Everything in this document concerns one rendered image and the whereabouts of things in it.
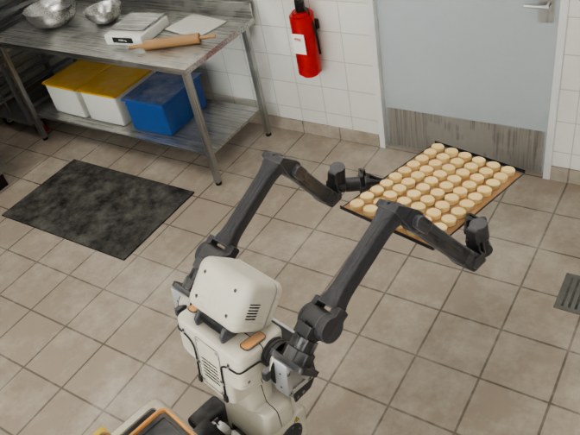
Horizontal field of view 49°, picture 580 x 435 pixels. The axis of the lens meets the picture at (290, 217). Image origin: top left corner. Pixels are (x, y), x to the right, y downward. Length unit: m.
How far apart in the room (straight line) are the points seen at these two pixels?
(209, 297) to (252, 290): 0.14
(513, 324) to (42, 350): 2.41
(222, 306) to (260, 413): 0.43
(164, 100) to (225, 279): 2.87
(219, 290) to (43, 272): 2.59
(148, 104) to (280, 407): 2.89
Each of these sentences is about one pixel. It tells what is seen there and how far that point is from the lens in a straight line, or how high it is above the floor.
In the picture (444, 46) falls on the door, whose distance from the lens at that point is 3.87.
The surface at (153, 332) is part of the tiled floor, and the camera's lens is 3.50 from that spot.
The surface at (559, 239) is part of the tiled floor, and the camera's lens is 3.68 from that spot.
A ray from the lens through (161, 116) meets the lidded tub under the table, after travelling 4.48.
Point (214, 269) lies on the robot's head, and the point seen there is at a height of 1.32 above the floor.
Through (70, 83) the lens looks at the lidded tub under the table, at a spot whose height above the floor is 0.49.
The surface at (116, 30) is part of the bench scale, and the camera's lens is 4.48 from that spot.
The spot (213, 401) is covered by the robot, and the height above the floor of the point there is 0.68.
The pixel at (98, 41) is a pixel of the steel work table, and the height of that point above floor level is 0.88.
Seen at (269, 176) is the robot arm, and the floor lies 1.32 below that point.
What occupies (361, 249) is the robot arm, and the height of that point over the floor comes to 1.29.
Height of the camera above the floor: 2.46
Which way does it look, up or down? 39 degrees down
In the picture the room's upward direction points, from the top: 12 degrees counter-clockwise
